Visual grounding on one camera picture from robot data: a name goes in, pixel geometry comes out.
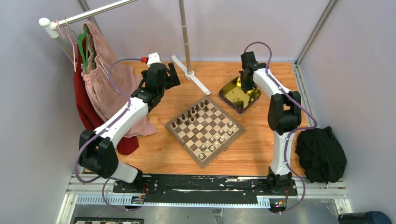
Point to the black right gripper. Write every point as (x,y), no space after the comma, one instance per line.
(246,87)

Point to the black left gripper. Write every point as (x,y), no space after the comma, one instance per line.
(173,80)

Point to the wooden chess board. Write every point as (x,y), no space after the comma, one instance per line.
(208,135)

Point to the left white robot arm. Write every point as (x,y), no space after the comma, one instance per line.
(97,148)

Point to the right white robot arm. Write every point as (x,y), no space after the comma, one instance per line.
(284,116)

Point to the yellow metal tin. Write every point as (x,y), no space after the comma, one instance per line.
(234,97)

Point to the pink hanging garment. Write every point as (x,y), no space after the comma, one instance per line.
(108,85)

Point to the red hanging garment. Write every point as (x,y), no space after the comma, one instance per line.
(88,116)

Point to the green clothes hanger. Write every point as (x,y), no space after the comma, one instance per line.
(87,50)

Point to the black crumpled cloth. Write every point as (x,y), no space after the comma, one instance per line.
(321,155)

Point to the white clothes rack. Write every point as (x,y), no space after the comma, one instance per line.
(53,29)

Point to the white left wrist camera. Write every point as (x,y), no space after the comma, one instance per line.
(153,58)

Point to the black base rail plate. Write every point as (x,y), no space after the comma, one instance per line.
(205,189)

